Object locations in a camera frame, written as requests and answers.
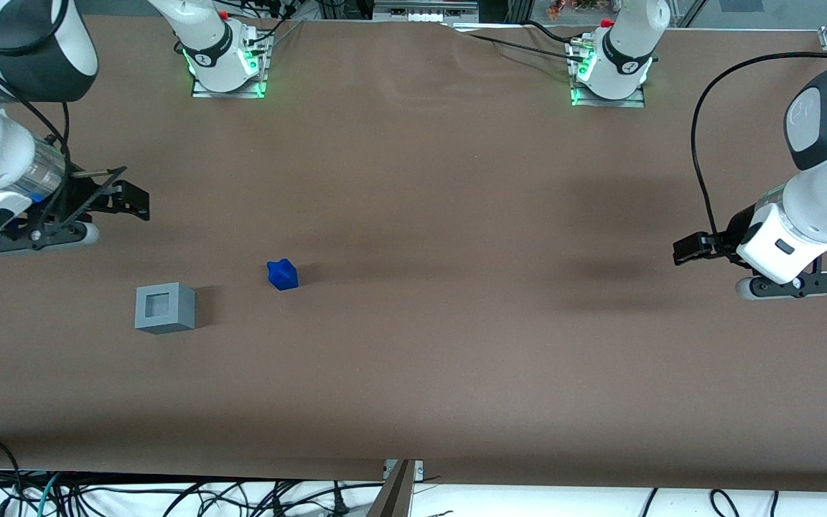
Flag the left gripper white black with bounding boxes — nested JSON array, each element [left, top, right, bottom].
[[673, 203, 827, 285]]

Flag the blue plastic part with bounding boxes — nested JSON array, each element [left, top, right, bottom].
[[267, 258, 299, 292]]

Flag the gray square base block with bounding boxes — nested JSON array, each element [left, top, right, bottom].
[[134, 282, 197, 335]]

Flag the orange background parts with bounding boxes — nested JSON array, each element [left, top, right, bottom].
[[546, 0, 605, 19]]

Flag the brown table cover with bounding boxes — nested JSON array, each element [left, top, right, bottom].
[[0, 14, 827, 494]]

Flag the white background device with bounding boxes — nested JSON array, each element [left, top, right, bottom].
[[373, 0, 480, 24]]

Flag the gray slanted bar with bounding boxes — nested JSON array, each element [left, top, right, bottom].
[[366, 460, 416, 517]]

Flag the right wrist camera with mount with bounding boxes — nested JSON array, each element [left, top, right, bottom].
[[0, 219, 101, 254]]

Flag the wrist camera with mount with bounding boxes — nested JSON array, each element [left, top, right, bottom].
[[0, 219, 101, 254], [735, 271, 827, 301]]

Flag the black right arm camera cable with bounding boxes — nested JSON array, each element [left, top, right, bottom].
[[0, 29, 129, 234]]

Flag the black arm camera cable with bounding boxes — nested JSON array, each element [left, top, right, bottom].
[[0, 29, 129, 234], [691, 52, 827, 261]]

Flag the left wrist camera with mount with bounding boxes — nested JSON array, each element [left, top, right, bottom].
[[735, 271, 827, 301]]

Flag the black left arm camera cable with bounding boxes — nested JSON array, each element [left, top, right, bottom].
[[691, 52, 827, 261]]

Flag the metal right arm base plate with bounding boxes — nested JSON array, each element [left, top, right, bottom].
[[191, 32, 271, 100]]

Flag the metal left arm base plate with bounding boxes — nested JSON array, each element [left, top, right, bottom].
[[569, 39, 648, 109]]

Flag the short black base cable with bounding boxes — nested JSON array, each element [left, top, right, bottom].
[[523, 19, 581, 45]]

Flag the long black base cable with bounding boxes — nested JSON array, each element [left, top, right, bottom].
[[442, 23, 588, 64]]

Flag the teal floor cable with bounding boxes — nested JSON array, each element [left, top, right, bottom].
[[35, 472, 64, 517]]

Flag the silver edge bracket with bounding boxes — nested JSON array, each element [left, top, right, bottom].
[[383, 460, 425, 481]]

